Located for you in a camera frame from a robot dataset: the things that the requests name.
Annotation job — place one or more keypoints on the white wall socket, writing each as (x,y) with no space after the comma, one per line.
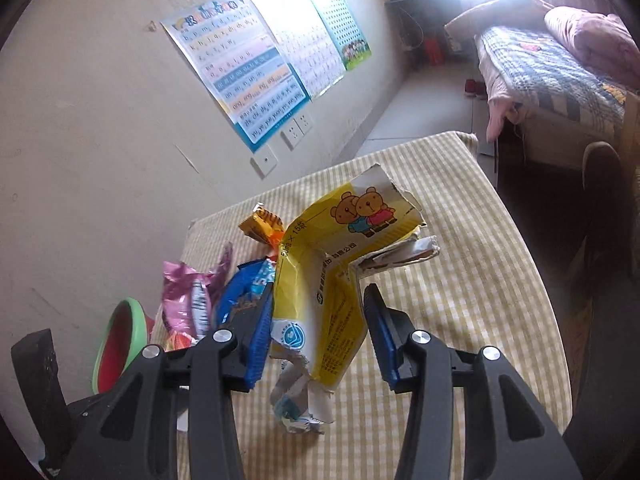
(291,136)
(264,160)
(304,122)

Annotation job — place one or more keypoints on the red shoe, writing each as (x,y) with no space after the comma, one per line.
(481,90)
(470,88)

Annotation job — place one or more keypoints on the beige checked tablecloth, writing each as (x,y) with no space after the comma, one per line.
(475,260)

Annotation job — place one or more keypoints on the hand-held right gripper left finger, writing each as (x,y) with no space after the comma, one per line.
(260,345)

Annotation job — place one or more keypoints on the orange yellow snack wrapper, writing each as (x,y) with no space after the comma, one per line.
(260,225)

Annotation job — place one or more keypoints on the pink quilt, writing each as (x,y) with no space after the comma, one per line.
(590,35)

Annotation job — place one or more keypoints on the white chart wall poster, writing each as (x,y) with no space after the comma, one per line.
(300,40)

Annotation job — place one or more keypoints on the red container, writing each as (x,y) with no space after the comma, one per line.
(432,50)

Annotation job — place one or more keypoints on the blue snack wrapper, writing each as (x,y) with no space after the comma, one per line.
(240,285)

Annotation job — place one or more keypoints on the green bin with red inside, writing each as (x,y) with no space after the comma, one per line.
(120,340)

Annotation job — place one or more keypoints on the blue letter wall poster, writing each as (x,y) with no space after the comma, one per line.
(235,70)

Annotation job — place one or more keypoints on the green chart wall poster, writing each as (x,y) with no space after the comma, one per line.
(340,25)

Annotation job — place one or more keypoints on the pink snack wrapper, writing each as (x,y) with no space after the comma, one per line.
(187,300)

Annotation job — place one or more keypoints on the yellow cardboard box with bears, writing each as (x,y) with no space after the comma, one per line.
(320,280)

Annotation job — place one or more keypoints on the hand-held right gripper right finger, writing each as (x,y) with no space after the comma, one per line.
(377,340)

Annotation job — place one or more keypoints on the dark desk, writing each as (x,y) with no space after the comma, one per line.
(425,7)

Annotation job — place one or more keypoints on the tan coat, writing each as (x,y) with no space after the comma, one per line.
(480,15)

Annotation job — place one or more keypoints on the bed with blue checked sheet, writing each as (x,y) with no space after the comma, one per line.
(540,70)

